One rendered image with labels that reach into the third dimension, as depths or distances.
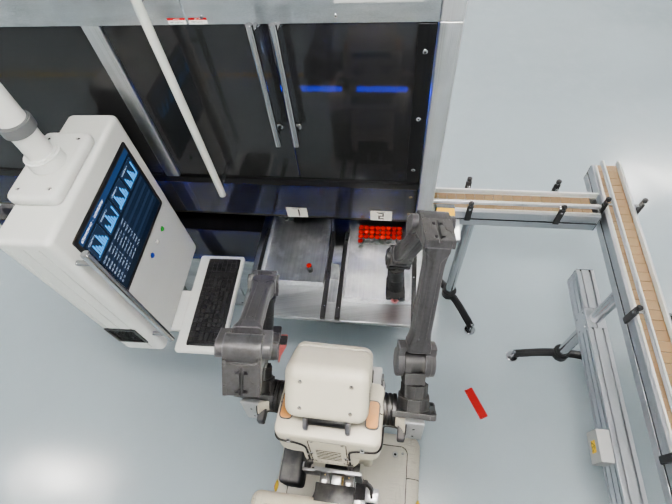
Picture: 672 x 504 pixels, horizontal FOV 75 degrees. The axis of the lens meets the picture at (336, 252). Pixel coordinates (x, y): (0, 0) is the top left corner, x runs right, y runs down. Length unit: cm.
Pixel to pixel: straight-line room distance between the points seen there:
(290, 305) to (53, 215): 85
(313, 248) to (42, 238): 98
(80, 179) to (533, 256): 249
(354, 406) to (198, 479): 158
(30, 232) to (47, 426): 181
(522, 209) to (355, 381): 117
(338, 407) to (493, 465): 148
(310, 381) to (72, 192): 83
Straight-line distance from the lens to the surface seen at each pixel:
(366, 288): 173
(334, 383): 108
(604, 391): 214
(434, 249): 105
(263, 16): 127
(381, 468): 214
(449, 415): 250
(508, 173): 342
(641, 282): 195
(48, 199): 139
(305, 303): 173
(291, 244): 188
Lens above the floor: 241
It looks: 57 degrees down
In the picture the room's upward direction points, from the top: 8 degrees counter-clockwise
